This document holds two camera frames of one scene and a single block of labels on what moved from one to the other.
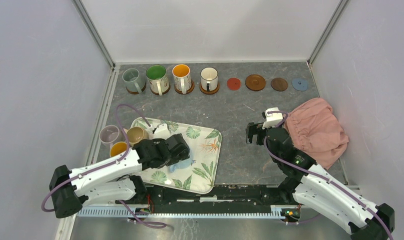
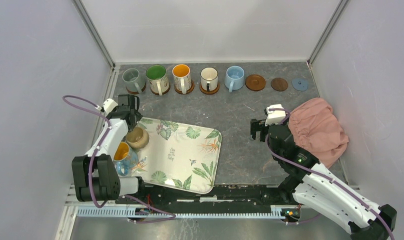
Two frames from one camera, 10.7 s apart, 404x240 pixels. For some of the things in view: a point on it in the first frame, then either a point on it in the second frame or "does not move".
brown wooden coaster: [136, 92] does not move
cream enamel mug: [209, 78] does not move
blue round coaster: [300, 84] does not move
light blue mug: [181, 164] → [234, 78]
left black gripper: [182, 155] → [138, 116]
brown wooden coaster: [163, 93] does not move
